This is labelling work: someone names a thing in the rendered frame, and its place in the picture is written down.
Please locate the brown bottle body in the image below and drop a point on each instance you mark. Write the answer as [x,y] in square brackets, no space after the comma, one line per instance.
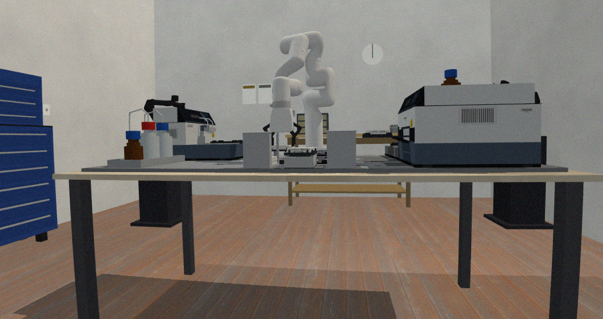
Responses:
[133,152]

